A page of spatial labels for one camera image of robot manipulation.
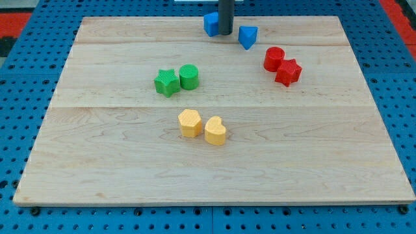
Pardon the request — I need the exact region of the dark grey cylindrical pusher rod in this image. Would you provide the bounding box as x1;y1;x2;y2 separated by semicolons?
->
218;0;235;35

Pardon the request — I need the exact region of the blue triangle block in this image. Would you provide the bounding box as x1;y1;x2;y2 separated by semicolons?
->
238;25;258;50

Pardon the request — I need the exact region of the blue cube block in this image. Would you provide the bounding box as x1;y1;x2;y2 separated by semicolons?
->
203;12;218;37

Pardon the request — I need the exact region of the red cylinder block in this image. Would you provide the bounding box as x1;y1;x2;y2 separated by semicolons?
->
263;47;285;72

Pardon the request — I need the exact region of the green cylinder block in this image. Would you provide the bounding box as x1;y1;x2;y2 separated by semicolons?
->
179;64;199;90

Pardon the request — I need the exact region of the red star block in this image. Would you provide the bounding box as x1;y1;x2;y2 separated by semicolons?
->
275;59;302;87

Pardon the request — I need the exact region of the green star block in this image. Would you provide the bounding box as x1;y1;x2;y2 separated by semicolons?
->
154;69;181;98

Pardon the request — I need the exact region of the yellow hexagon block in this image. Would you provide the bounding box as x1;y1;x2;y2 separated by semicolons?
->
178;109;202;138

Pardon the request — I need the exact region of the yellow heart block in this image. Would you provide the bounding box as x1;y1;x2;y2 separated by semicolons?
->
204;116;227;146

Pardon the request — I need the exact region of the light wooden board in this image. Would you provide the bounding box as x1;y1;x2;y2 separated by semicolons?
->
14;16;415;207

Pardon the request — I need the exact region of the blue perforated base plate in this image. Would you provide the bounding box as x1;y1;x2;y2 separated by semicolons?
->
1;1;415;233

